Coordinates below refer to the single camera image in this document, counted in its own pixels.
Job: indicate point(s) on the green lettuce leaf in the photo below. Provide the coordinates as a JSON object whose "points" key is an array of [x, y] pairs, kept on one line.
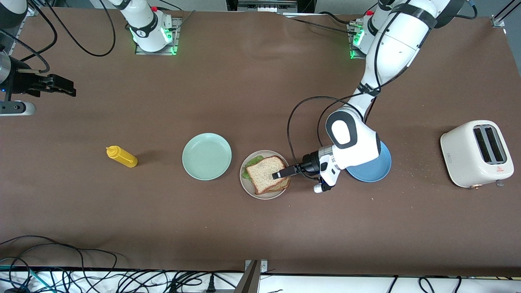
{"points": [[249, 162]]}

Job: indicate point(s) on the black and metal equipment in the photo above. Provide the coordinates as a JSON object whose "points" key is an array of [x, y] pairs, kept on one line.
{"points": [[264, 5]]}

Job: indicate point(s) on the black power plug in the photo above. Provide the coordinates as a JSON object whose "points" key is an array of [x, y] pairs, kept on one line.
{"points": [[211, 287]]}

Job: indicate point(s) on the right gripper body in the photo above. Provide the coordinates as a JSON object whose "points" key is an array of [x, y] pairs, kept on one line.
{"points": [[24, 83]]}

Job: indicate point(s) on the grey metal mount post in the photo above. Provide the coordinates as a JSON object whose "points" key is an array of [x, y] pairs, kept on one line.
{"points": [[250, 280]]}

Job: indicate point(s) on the aluminium profile bar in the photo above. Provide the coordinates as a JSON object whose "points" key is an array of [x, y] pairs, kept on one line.
{"points": [[497, 20]]}

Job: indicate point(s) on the blue plate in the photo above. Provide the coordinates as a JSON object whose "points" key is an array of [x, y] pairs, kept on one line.
{"points": [[374, 173]]}

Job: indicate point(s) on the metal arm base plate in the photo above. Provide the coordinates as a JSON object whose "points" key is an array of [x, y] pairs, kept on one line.
{"points": [[140, 51], [354, 44]]}

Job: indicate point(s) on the mint green plate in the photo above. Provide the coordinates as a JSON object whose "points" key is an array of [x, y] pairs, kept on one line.
{"points": [[206, 156]]}

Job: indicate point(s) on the yellow squeeze bottle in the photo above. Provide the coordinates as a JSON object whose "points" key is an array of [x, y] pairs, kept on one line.
{"points": [[122, 156]]}

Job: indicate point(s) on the aluminium frame rail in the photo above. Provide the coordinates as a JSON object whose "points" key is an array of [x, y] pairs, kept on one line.
{"points": [[16, 28]]}

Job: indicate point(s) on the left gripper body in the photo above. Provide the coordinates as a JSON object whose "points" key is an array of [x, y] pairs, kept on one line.
{"points": [[310, 163]]}

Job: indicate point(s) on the brown bread slice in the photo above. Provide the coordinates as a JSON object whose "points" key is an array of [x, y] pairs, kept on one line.
{"points": [[283, 186], [262, 173]]}

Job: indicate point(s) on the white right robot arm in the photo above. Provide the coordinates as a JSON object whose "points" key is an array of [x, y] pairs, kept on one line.
{"points": [[142, 24]]}

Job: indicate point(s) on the beige plate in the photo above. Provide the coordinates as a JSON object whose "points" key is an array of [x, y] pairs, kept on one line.
{"points": [[250, 189]]}

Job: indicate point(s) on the brown table cover sheet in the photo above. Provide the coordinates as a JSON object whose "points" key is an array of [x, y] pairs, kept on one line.
{"points": [[260, 236]]}

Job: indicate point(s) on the white toaster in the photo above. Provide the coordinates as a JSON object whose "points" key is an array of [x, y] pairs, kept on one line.
{"points": [[460, 158]]}

